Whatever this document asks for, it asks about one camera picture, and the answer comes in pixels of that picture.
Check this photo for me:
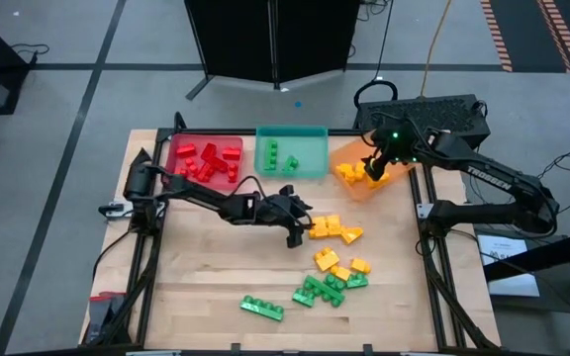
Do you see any long green toy block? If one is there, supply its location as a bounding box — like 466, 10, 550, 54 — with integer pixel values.
238, 294, 285, 322
303, 274, 347, 309
263, 138, 279, 172

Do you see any large red toy block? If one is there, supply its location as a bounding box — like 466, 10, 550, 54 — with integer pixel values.
196, 162, 217, 184

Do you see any red and black clamp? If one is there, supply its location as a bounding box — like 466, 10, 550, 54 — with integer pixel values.
85, 290, 129, 346

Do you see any large yellow toy block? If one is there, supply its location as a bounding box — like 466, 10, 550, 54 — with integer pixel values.
313, 246, 341, 273
335, 162, 358, 187

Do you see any black orange-striped floor mat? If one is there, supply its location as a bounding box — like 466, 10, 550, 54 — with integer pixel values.
480, 0, 570, 74

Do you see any black triangular bracket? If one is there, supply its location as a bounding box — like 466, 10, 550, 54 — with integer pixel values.
130, 146, 153, 168

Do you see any yellow wedge toy block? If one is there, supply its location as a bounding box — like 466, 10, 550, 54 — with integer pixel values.
339, 225, 365, 246

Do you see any yellow hanging cable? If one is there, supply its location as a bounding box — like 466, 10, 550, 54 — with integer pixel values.
419, 0, 454, 99

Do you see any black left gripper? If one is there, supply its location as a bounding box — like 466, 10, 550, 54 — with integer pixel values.
257, 184, 315, 250

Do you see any translucent orange plastic bin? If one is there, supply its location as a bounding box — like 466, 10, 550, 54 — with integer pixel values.
329, 136, 418, 203

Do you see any black room divider panel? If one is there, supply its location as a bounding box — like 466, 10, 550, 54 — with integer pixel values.
183, 0, 361, 103

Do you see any black side desk frame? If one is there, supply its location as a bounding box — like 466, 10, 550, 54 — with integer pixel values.
472, 224, 570, 356

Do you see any black perforated computer case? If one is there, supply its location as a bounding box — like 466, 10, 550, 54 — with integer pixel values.
352, 93, 492, 164

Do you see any white paper sheet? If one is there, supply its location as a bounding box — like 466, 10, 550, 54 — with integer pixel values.
476, 233, 542, 299

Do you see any translucent red plastic bin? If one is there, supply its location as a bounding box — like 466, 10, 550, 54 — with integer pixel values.
164, 133, 244, 193

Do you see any translucent teal plastic bin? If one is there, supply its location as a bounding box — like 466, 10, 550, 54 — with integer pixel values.
253, 124, 331, 180

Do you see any black looped floor cable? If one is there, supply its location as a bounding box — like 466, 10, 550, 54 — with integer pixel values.
352, 0, 399, 118

